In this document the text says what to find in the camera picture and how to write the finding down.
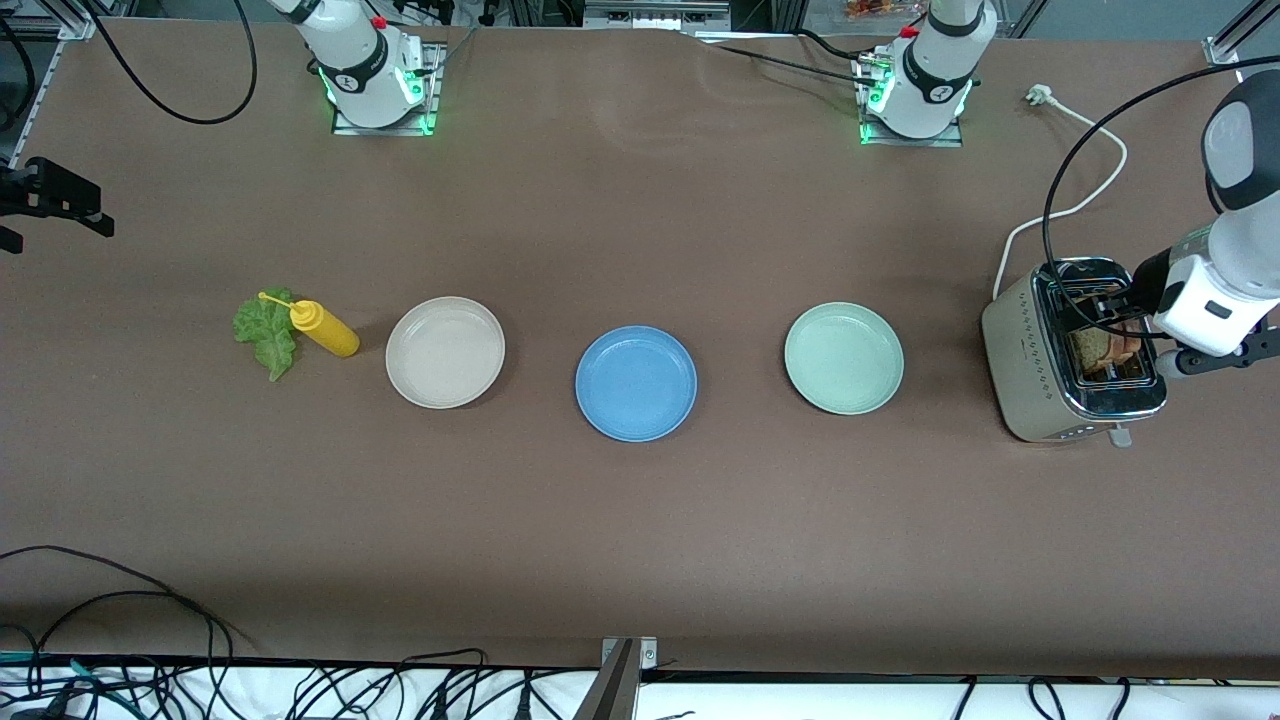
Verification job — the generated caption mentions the white cable tray board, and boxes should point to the white cable tray board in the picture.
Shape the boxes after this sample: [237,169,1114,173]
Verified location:
[0,655,1280,720]

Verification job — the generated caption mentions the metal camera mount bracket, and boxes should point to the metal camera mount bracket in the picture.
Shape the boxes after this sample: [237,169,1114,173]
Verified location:
[572,636,661,720]

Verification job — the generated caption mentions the blue round plate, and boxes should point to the blue round plate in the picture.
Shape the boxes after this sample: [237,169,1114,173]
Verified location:
[575,325,699,444]

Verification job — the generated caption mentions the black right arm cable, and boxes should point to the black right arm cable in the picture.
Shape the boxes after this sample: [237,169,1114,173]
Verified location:
[80,0,259,126]

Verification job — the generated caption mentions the mint green round plate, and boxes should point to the mint green round plate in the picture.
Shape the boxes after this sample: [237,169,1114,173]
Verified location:
[784,302,906,417]

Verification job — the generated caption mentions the grey power strip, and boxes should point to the grey power strip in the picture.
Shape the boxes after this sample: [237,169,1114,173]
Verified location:
[583,0,733,31]

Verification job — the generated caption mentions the silver two-slot toaster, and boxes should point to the silver two-slot toaster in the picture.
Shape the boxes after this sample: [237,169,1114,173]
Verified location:
[980,257,1169,449]

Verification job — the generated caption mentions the aluminium frame extrusion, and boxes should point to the aluminium frame extrusion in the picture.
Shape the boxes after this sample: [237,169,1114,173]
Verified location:
[0,0,96,169]

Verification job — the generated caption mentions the green lettuce leaf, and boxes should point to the green lettuce leaf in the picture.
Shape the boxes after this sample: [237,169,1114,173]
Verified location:
[232,288,301,383]

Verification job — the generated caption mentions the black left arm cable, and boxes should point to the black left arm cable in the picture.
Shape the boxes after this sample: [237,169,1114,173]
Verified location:
[1042,55,1280,343]

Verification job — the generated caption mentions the white toaster power cord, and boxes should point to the white toaster power cord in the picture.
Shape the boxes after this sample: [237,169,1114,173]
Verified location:
[992,84,1129,301]

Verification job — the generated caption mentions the yellow squeeze bottle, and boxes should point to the yellow squeeze bottle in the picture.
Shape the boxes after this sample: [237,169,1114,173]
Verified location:
[257,290,361,359]

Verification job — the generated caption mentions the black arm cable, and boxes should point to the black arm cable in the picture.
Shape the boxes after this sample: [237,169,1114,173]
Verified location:
[1042,55,1280,343]
[80,0,259,126]

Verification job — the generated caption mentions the aluminium corner bracket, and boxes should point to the aluminium corner bracket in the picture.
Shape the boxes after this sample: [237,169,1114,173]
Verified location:
[1203,0,1280,69]

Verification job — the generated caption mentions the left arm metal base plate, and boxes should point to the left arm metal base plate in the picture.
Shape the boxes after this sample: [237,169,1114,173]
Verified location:
[855,52,966,149]

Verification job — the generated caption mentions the beige round plate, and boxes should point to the beige round plate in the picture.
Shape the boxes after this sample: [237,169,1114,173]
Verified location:
[385,296,507,411]

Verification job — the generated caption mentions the black base cable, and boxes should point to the black base cable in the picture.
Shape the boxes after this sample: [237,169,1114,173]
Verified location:
[700,28,881,86]

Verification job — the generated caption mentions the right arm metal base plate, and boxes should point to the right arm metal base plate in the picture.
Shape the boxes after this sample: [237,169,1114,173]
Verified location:
[330,40,446,138]

